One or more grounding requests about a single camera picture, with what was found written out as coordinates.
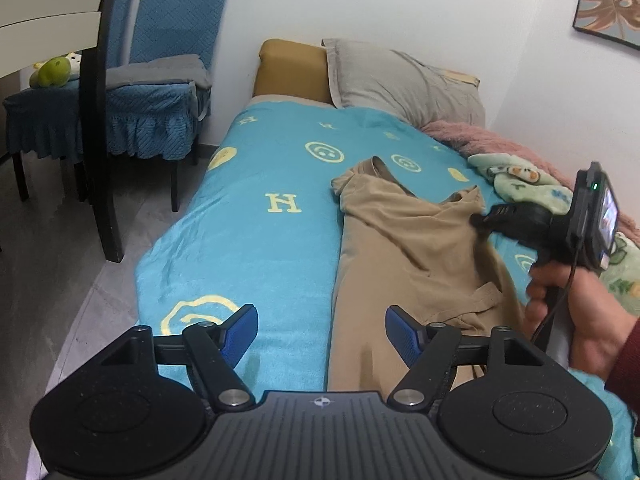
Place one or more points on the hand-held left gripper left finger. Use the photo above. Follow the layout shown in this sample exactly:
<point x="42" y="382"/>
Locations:
<point x="241" y="332"/>

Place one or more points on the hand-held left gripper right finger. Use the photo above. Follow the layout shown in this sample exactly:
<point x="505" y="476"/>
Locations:
<point x="401" y="334"/>

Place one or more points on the mustard yellow pillow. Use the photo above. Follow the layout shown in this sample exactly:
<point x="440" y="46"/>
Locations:
<point x="290" y="72"/>

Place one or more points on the person's right forearm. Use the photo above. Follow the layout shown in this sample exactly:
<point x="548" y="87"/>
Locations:
<point x="627" y="375"/>

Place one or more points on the blue covered chair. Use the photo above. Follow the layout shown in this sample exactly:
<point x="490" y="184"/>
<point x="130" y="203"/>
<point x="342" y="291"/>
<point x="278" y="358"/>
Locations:
<point x="47" y="120"/>
<point x="172" y="25"/>

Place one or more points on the grey pillow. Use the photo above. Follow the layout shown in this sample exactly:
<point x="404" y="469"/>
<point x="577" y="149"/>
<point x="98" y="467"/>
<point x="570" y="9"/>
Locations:
<point x="400" y="87"/>

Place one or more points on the pink fluffy blanket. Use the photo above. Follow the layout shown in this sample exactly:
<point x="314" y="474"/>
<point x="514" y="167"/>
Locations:
<point x="500" y="142"/>

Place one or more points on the green plush toy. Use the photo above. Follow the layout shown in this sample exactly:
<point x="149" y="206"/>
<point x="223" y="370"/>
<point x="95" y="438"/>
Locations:
<point x="50" y="71"/>

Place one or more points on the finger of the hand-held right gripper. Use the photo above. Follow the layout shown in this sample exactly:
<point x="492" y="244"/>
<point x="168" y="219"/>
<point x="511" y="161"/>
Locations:
<point x="492" y="220"/>

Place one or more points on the framed leaf wall picture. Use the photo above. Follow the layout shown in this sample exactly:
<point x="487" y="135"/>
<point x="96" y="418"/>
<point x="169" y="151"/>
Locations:
<point x="607" y="2"/>

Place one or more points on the light green printed blanket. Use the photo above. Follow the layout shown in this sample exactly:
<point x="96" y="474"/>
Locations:
<point x="525" y="182"/>

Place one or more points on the turquoise printed blanket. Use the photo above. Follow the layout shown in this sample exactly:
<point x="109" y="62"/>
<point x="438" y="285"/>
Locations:
<point x="260" y="240"/>

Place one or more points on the person's right hand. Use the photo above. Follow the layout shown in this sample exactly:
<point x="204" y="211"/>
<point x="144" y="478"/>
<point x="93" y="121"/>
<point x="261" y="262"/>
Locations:
<point x="592" y="320"/>

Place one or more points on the tan garment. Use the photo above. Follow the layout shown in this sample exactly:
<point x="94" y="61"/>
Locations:
<point x="415" y="260"/>

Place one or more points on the grey folded cloth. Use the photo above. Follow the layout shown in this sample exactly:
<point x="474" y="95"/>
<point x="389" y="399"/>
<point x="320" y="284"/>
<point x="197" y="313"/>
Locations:
<point x="150" y="72"/>

